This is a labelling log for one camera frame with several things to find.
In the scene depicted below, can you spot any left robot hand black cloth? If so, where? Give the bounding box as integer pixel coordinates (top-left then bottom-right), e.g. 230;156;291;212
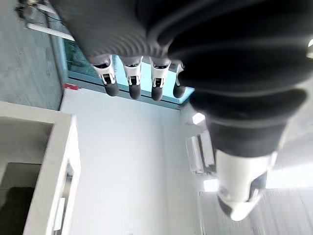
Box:
52;0;313;222

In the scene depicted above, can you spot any square ceiling light panel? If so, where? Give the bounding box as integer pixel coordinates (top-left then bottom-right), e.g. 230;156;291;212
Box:
202;178;220;193
192;113;206;126

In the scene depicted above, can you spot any blue glass window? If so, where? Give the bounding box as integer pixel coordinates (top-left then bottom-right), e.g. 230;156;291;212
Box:
48;9;195;106

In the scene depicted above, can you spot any white cabinet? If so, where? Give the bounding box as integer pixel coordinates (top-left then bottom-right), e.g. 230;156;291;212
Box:
0;101;82;235

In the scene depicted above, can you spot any white wall air conditioner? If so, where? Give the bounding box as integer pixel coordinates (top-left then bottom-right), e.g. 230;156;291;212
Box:
185;133;217;175

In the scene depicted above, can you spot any red wall label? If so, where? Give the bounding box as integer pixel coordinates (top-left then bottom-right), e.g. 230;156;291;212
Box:
63;82;80;91

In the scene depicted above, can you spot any white window rail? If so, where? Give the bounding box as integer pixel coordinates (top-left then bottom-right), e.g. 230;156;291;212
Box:
23;22;76;42

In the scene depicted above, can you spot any black stand with cables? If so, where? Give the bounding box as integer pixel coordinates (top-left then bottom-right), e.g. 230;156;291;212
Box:
14;0;58;25

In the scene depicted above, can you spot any white cabinet handle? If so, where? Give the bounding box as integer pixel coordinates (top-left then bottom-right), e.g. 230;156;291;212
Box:
54;196;67;232

